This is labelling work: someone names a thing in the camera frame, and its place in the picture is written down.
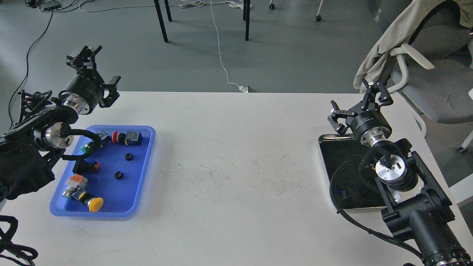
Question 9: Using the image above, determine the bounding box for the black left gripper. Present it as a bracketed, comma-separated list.
[59, 45, 121, 115]

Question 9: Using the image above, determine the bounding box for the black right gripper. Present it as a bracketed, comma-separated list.
[327, 78, 394, 147]

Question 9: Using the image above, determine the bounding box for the small black gear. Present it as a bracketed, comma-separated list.
[114, 171, 123, 180]
[124, 153, 134, 161]

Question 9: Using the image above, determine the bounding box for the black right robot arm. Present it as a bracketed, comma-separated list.
[328, 79, 472, 266]

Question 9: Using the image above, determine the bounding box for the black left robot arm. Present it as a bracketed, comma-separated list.
[0, 45, 120, 201]

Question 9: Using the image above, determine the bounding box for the silver metal tray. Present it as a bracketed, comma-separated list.
[318, 134, 386, 209]

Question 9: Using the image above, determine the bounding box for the blue plastic tray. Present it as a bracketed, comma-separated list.
[50, 125, 156, 218]

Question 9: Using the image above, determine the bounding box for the beige jacket on chair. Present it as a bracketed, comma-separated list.
[353, 0, 443, 93]

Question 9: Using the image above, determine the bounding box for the grey office chair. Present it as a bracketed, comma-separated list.
[384, 0, 473, 153]

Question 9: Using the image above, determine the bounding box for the black table leg left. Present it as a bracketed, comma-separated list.
[153, 0, 172, 43]

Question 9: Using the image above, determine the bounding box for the black table leg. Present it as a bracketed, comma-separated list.
[243, 0, 251, 41]
[153, 0, 172, 43]

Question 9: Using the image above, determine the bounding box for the orange white connector block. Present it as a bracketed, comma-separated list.
[66, 174, 88, 190]

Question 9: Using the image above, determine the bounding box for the white power adapter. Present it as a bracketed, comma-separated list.
[239, 85, 256, 93]

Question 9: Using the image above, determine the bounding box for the black table leg right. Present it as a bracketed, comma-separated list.
[243, 0, 251, 41]

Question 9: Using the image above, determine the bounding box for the green push button switch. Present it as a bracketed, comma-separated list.
[80, 130, 111, 153]

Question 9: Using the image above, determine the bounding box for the red push button switch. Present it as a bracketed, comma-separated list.
[111, 131, 143, 146]

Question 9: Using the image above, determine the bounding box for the black cable on floor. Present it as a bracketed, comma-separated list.
[8, 0, 89, 128]

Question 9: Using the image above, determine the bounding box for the black red-tipped switch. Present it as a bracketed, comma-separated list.
[72, 160, 101, 174]

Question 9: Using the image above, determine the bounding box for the yellow push button switch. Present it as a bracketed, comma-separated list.
[62, 186, 104, 212]

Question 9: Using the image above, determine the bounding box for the white cable on floor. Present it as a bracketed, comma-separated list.
[179, 0, 253, 89]

